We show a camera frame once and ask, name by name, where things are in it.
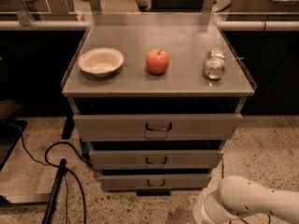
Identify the red apple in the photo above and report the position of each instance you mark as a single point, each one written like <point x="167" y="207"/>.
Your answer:
<point x="157" y="61"/>

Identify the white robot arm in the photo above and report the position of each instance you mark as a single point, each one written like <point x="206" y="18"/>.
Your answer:
<point x="237" y="197"/>

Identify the grey drawer cabinet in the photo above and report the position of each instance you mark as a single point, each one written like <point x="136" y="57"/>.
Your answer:
<point x="133" y="90"/>

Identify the white rail behind cabinet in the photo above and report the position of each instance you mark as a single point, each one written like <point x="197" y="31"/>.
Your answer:
<point x="223" y="25"/>

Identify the black bar on floor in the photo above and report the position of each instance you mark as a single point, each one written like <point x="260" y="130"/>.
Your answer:
<point x="54" y="193"/>

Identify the dark tray left edge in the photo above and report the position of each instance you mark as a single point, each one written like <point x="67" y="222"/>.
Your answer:
<point x="10" y="128"/>

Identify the clear plastic bottle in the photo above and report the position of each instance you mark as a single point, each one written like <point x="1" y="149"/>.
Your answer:
<point x="214" y="67"/>

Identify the white paper bowl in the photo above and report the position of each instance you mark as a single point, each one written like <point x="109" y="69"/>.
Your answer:
<point x="100" y="62"/>

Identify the grey drawer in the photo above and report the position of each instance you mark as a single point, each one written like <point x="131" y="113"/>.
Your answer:
<point x="145" y="182"/>
<point x="95" y="128"/>
<point x="155" y="159"/>

